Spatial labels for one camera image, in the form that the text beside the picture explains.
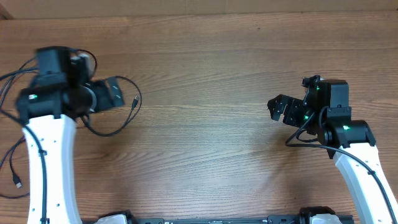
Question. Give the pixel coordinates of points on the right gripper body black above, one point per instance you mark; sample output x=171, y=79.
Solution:
x=297, y=116

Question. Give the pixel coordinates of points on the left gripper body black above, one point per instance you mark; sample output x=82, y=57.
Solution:
x=102, y=101

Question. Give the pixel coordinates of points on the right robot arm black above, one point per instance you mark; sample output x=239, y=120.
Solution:
x=323, y=120

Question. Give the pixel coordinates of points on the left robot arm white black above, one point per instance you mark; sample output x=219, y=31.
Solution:
x=62, y=92

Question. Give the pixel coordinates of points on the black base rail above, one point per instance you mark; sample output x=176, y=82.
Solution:
x=305, y=215

